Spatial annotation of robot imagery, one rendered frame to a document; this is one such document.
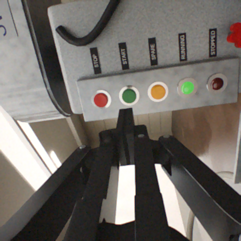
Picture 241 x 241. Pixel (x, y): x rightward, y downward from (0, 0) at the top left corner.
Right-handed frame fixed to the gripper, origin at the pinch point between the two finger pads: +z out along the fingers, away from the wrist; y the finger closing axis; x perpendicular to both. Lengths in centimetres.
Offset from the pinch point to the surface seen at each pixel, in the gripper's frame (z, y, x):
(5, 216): 219, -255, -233
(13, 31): 17.8, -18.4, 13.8
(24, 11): 18.0, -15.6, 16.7
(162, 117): 773, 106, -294
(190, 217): 49, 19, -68
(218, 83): 15.6, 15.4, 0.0
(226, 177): 40, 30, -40
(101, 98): 15.5, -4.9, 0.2
